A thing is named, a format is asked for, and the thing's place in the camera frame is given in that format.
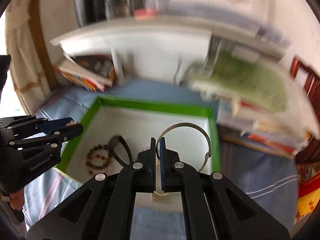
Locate translucent plastic tray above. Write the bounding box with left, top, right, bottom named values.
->
left=135, top=5, right=292, bottom=45

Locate carved red wooden headboard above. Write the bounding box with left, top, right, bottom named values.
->
left=290, top=56, right=320, bottom=140

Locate silver bangle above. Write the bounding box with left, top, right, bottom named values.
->
left=156, top=122, right=213, bottom=173

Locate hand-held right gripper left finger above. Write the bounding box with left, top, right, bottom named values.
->
left=26, top=137, right=157, bottom=240

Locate yellow and red bag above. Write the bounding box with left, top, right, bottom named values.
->
left=294, top=155, right=318, bottom=224

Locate black tumbler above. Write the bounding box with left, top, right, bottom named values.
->
left=74, top=0, right=105, bottom=27

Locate white desktop shelf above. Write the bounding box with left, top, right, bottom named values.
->
left=50, top=15, right=290, bottom=85

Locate tall stack of books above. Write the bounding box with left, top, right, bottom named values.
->
left=187, top=52, right=312, bottom=159

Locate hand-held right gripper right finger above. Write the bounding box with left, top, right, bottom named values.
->
left=160, top=137, right=292, bottom=240

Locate red round lid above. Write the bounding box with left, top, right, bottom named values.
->
left=134, top=9, right=160, bottom=22

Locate cream white wristwatch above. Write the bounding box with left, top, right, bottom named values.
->
left=152, top=162, right=168, bottom=202

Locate small stack of books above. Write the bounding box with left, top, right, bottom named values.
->
left=53, top=54, right=118, bottom=92

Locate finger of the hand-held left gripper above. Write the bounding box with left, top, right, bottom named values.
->
left=7, top=123, right=84, bottom=153
left=0, top=115, right=73, bottom=137

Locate brown bead bracelet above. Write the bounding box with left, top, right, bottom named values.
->
left=86, top=144, right=112, bottom=175

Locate person's left hand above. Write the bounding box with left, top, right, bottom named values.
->
left=9, top=189, right=25, bottom=212

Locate beige curtain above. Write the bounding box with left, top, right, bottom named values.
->
left=5, top=5, right=55, bottom=115

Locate black loop band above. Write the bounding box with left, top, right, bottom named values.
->
left=109, top=135, right=133, bottom=167

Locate green cardboard box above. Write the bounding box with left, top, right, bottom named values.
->
left=55, top=95, right=222, bottom=214

